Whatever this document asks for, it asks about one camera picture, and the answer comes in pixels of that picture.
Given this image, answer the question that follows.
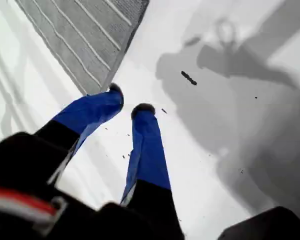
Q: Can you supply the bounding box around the grey striped towel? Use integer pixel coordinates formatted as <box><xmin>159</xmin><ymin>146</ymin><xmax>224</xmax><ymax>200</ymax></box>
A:
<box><xmin>14</xmin><ymin>0</ymin><xmax>150</xmax><ymax>96</ymax></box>

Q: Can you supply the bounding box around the small black scrap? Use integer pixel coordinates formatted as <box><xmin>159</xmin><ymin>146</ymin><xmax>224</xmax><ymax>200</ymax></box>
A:
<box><xmin>180</xmin><ymin>70</ymin><xmax>198</xmax><ymax>87</ymax></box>

